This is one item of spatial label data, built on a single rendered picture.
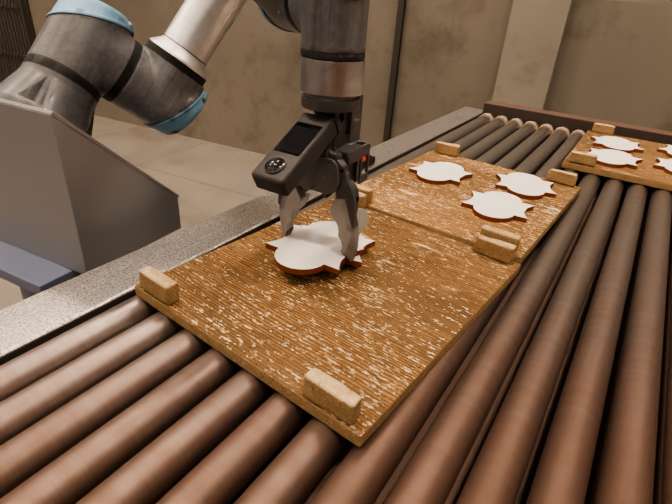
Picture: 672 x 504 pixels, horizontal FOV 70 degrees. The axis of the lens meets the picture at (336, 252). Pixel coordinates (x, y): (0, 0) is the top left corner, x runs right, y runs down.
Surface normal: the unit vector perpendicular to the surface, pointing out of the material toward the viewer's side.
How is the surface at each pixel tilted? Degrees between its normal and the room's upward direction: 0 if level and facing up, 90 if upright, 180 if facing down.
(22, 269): 0
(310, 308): 0
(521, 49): 90
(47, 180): 90
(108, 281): 0
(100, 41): 72
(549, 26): 90
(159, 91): 86
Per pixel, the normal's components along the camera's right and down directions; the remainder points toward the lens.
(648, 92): -0.45, 0.41
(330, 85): 0.00, 0.50
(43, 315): 0.06, -0.87
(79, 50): 0.60, 0.07
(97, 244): 0.89, 0.27
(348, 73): 0.51, 0.45
